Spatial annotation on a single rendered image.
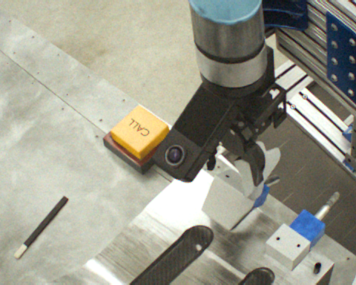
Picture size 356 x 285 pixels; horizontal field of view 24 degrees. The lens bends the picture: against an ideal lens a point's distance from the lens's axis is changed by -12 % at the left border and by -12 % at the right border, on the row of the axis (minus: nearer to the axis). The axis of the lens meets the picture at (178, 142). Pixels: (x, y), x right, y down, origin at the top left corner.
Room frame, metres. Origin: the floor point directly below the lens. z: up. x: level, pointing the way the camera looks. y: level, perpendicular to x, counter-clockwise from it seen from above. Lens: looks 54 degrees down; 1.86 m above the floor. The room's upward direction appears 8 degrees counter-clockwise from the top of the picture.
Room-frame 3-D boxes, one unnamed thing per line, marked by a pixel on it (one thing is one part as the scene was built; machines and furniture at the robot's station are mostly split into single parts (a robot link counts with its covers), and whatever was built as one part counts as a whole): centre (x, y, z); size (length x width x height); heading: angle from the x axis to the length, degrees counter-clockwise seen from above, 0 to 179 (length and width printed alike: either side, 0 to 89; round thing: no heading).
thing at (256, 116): (0.62, -0.07, 1.09); 0.09 x 0.08 x 0.12; 130
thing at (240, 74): (0.62, -0.07, 1.17); 0.08 x 0.08 x 0.05
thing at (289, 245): (0.55, -0.15, 0.89); 0.13 x 0.05 x 0.05; 130
